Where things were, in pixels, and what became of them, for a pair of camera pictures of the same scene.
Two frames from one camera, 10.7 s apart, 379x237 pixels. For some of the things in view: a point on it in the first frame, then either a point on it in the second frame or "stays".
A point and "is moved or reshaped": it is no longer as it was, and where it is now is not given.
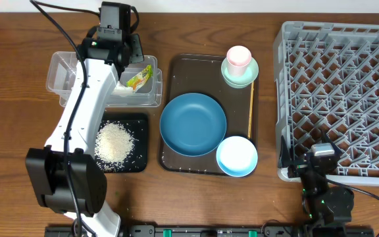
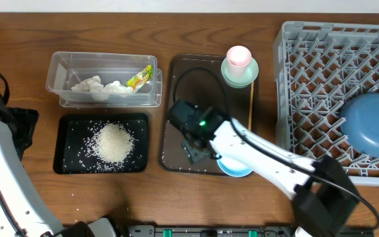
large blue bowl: (193, 124) is moved or reshaped
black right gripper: (285, 159) → (193, 156)
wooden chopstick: (251, 109) stays
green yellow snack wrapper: (139, 79) stays
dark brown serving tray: (202, 74) stays
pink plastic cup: (238, 58) stays
